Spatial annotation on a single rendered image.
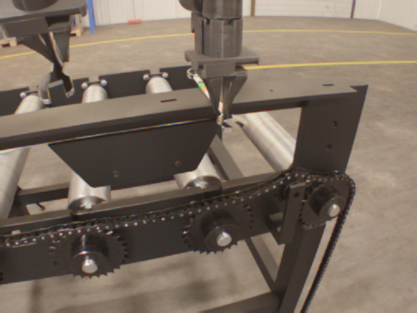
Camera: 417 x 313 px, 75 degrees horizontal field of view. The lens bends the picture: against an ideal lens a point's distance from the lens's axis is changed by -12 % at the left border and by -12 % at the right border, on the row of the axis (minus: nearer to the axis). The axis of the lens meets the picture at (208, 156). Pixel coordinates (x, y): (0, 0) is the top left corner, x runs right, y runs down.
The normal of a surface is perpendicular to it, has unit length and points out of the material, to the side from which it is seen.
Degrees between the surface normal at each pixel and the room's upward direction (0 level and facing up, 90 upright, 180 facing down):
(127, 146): 90
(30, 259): 90
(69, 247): 90
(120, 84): 90
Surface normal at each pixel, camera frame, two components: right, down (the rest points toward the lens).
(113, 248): 0.29, 0.53
